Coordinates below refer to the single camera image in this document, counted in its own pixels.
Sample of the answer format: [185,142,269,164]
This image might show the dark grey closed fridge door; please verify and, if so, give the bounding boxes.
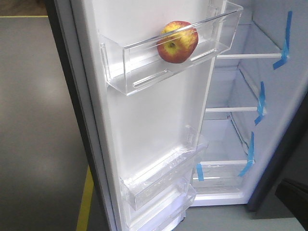
[246,95,308,219]

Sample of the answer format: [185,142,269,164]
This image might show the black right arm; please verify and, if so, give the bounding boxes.
[275,178,308,231]

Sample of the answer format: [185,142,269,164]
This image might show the clear door bin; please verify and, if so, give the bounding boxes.
[125,178,196,231]
[99,0,243,96]
[120,125,209,210]

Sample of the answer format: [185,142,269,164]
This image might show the red yellow apple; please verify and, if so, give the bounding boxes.
[157,28,199,64]

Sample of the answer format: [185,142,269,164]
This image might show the white fridge interior body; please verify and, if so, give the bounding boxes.
[193,0,308,207]

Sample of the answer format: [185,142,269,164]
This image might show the clear middle door bin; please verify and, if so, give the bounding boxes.
[120,125,209,210]

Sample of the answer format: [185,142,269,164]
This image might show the clear upper door bin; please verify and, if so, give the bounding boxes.
[99,0,243,96]

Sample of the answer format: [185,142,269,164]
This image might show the clear crisper drawer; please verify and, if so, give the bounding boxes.
[192,162,246,193]

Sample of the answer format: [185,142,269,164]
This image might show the clear lower door bin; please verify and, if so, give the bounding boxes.
[125,178,196,231]

